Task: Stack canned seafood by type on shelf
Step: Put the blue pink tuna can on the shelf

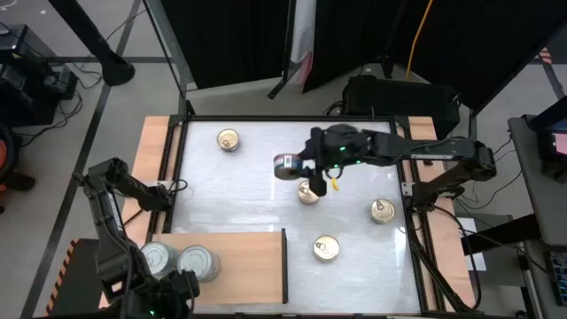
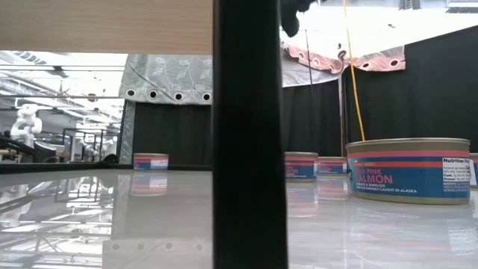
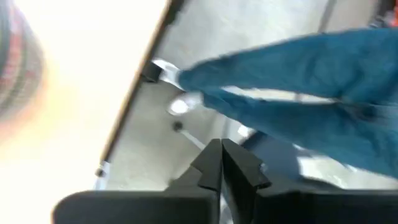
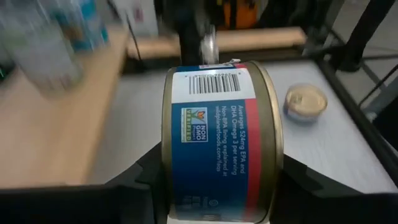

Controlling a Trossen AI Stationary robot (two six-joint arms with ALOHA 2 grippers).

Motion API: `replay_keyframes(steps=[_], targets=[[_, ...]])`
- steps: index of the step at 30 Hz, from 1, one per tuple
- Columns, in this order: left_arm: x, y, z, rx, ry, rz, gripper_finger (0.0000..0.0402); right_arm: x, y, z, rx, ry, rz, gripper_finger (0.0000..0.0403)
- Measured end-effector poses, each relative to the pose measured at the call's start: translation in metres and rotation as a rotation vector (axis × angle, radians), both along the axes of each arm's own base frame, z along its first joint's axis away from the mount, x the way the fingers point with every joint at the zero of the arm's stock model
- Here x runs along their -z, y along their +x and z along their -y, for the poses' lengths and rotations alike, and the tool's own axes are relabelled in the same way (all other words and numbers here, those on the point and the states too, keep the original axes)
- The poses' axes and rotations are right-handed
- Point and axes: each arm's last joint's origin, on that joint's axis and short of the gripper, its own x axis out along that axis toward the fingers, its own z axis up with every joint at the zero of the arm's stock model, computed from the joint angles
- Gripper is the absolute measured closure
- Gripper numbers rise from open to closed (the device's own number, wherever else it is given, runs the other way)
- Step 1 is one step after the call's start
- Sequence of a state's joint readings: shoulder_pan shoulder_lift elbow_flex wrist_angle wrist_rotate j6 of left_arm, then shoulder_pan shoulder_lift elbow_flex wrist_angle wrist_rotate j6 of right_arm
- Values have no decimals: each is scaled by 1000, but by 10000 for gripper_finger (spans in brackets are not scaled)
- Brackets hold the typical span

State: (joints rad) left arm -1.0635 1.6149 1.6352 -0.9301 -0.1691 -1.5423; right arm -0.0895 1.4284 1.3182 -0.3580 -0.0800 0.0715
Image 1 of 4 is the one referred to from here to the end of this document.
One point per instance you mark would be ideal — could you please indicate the grey side table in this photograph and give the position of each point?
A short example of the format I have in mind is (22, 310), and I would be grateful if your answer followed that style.
(538, 186)

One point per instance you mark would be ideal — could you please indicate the grey metal beam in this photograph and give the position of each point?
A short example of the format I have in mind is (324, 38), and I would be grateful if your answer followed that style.
(170, 44)

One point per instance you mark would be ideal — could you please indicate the black curtain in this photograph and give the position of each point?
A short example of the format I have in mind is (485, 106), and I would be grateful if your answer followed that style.
(350, 40)
(226, 40)
(478, 44)

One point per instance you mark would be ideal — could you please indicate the black hazard-striped platform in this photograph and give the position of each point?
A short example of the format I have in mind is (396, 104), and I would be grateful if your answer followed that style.
(75, 274)

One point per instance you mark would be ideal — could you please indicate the black equipment box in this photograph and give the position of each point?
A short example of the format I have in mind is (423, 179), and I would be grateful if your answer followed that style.
(401, 99)

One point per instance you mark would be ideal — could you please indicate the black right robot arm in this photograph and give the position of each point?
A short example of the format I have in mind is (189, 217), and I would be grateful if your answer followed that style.
(425, 150)

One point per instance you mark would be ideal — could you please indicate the black floor beam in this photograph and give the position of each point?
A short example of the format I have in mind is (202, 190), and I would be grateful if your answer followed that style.
(509, 228)

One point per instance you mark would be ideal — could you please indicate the black electronics cart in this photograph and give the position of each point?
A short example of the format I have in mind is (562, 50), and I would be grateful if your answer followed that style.
(26, 80)

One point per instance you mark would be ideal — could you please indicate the red striped marker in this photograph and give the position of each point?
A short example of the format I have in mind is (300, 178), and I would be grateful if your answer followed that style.
(546, 55)

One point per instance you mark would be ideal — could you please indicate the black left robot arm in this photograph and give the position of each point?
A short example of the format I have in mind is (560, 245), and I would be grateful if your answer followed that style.
(111, 230)

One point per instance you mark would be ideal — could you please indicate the monitor with pink screen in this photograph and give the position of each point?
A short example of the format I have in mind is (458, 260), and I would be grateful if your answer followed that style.
(556, 142)

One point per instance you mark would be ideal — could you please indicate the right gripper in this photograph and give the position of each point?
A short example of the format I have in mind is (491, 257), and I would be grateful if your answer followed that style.
(343, 146)

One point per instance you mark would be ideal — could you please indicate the wooden table side board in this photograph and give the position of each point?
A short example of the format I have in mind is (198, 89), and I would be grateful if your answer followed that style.
(425, 128)
(153, 133)

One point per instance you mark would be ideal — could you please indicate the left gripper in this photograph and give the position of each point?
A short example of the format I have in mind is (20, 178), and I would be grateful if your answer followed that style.
(159, 299)

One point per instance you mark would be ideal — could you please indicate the orange and black wheel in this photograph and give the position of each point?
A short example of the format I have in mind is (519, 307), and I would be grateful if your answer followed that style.
(3, 153)

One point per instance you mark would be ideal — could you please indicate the dark keyboard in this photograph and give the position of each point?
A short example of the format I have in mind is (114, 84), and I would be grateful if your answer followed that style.
(559, 274)

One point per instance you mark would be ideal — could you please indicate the light wooden shelf board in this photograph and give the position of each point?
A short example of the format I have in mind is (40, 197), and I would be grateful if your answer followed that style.
(252, 270)

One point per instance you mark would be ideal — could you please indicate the black pole with round base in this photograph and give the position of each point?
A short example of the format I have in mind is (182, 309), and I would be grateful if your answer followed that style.
(88, 35)

